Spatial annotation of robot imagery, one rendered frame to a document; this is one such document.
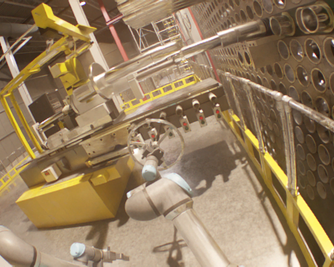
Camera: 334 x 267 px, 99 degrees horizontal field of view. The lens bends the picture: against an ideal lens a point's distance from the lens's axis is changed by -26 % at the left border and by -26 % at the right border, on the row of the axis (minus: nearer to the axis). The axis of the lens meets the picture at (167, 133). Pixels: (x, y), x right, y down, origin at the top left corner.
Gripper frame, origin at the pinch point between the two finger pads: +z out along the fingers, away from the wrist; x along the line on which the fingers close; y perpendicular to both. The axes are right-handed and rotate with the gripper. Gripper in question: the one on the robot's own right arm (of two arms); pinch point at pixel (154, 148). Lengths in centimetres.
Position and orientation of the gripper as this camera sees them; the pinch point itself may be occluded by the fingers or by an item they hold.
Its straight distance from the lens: 127.1
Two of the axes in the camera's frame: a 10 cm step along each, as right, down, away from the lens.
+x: 7.9, 5.8, 2.0
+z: 0.5, -3.8, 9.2
